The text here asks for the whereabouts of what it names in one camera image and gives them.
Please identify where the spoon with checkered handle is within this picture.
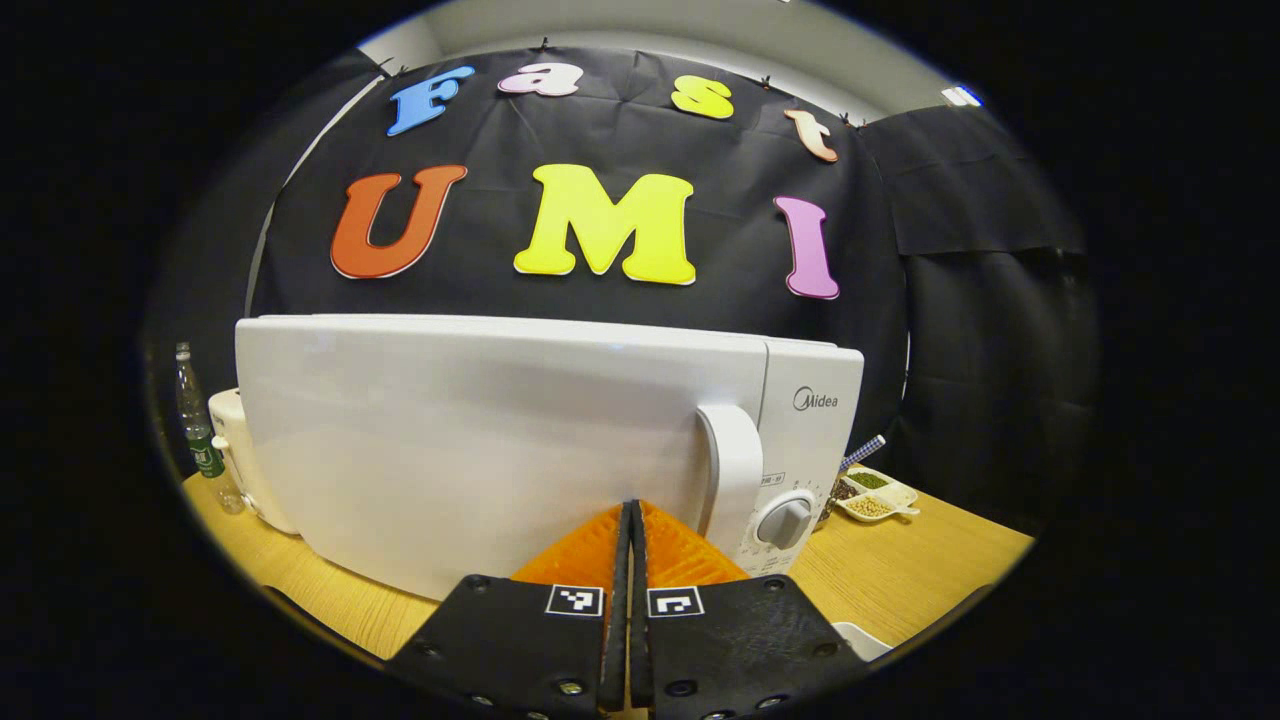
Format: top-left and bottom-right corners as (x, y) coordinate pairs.
(840, 434), (889, 472)

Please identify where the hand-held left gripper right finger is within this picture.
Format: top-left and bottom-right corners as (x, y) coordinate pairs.
(629, 500), (871, 720)

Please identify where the small white rectangular dish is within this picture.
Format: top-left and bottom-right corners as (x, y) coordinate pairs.
(830, 620), (895, 664)

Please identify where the clear plastic water bottle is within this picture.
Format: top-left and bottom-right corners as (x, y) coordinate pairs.
(175, 342), (247, 517)

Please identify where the black backdrop cloth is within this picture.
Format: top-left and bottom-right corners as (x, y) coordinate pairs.
(150, 45), (1101, 531)

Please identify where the divided white dish with beans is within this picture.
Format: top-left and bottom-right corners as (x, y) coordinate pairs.
(834, 465), (922, 525)

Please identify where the white toaster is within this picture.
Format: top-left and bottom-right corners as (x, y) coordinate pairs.
(207, 388), (301, 537)

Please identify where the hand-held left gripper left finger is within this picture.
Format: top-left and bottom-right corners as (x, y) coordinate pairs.
(385, 500), (632, 715)

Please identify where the white microwave oven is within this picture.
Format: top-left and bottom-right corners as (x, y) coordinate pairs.
(235, 313), (867, 602)

